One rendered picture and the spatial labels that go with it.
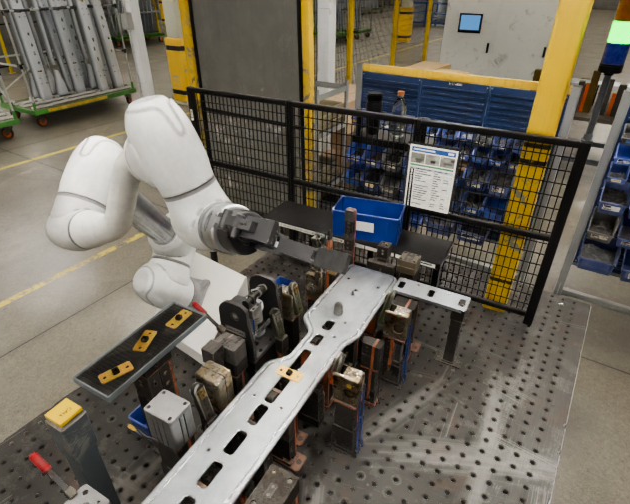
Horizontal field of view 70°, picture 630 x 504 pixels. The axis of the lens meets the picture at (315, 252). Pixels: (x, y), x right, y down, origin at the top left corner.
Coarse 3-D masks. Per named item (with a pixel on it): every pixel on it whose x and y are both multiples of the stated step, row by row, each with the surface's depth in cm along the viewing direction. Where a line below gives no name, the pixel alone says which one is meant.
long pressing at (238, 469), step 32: (352, 288) 177; (384, 288) 177; (320, 320) 161; (352, 320) 161; (320, 352) 147; (256, 384) 136; (288, 384) 136; (224, 416) 126; (288, 416) 126; (192, 448) 117; (224, 448) 118; (256, 448) 118; (192, 480) 110; (224, 480) 110
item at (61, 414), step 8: (64, 400) 111; (56, 408) 109; (64, 408) 109; (72, 408) 109; (80, 408) 109; (48, 416) 107; (56, 416) 107; (64, 416) 107; (72, 416) 108; (56, 424) 106; (64, 424) 106
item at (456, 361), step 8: (464, 304) 171; (456, 312) 170; (464, 312) 168; (456, 320) 172; (456, 328) 174; (448, 336) 178; (456, 336) 176; (448, 344) 179; (456, 344) 178; (440, 352) 188; (448, 352) 181; (440, 360) 185; (448, 360) 183; (456, 360) 185
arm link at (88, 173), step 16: (80, 144) 121; (96, 144) 121; (112, 144) 123; (80, 160) 118; (96, 160) 119; (112, 160) 121; (64, 176) 118; (80, 176) 117; (96, 176) 118; (64, 192) 116; (80, 192) 116; (96, 192) 118; (144, 208) 144; (144, 224) 150; (160, 224) 157; (160, 240) 165; (176, 240) 170; (160, 256) 174; (176, 256) 175; (192, 256) 181
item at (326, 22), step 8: (320, 0) 497; (328, 0) 492; (320, 8) 501; (328, 8) 496; (320, 16) 505; (328, 16) 500; (320, 24) 510; (328, 24) 505; (320, 32) 514; (328, 32) 509; (320, 40) 518; (328, 40) 513; (320, 48) 523; (328, 48) 518; (320, 56) 527; (328, 56) 522; (320, 64) 532; (328, 64) 527; (320, 72) 537; (328, 72) 532; (320, 80) 541; (328, 80) 537; (320, 88) 546; (328, 88) 542; (328, 136) 574; (320, 144) 583; (328, 144) 580
